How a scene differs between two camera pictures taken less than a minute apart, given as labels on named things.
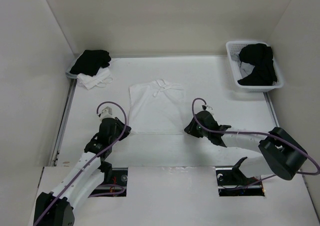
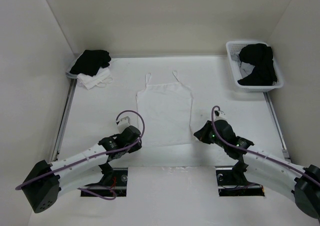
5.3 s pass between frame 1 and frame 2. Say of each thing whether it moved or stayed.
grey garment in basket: stayed
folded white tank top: stayed
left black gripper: moved
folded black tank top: stayed
